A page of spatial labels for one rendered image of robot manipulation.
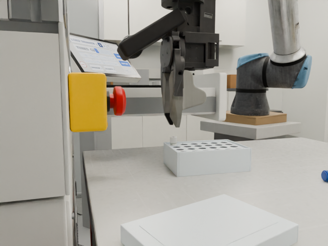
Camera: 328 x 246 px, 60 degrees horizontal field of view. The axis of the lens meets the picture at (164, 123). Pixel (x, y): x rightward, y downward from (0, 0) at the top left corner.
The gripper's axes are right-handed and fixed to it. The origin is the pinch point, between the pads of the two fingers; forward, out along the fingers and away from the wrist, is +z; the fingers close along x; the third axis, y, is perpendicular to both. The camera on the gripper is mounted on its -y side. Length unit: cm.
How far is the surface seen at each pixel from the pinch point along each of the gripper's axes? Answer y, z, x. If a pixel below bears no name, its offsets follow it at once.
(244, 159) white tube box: 10.4, 6.1, -7.0
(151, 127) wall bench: 61, 45, 320
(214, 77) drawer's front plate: 14.9, -7.6, 15.7
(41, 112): -16.8, -3.1, -21.8
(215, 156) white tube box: 5.3, 5.4, -7.0
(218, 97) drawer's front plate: 15.1, -3.0, 13.4
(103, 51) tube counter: -6, -27, 130
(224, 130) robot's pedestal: 35, 10, 51
